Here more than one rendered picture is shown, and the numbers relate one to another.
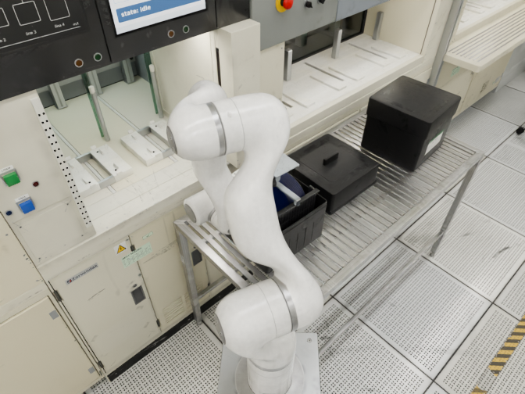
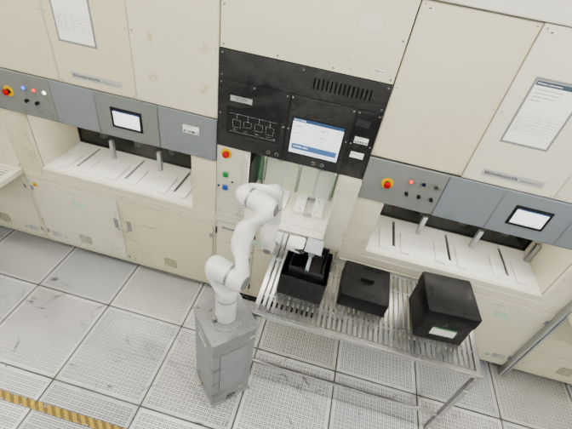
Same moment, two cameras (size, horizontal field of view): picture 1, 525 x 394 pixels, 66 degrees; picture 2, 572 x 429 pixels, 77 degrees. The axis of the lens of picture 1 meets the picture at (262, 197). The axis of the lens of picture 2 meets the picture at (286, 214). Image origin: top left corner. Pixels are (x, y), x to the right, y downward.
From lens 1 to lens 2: 1.23 m
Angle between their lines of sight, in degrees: 36
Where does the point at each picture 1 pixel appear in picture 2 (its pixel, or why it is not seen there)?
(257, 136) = (256, 208)
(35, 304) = (207, 225)
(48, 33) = (262, 137)
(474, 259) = not seen: outside the picture
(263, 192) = (245, 228)
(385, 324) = (340, 414)
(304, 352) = (246, 324)
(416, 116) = (429, 300)
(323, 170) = (356, 281)
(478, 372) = not seen: outside the picture
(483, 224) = not seen: outside the picture
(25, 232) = (220, 196)
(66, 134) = (286, 177)
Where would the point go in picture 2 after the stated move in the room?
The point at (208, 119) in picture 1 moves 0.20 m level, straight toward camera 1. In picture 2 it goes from (246, 192) to (209, 207)
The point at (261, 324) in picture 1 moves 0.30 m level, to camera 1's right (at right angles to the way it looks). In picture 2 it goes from (214, 269) to (245, 316)
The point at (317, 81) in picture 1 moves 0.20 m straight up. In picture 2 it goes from (432, 248) to (444, 226)
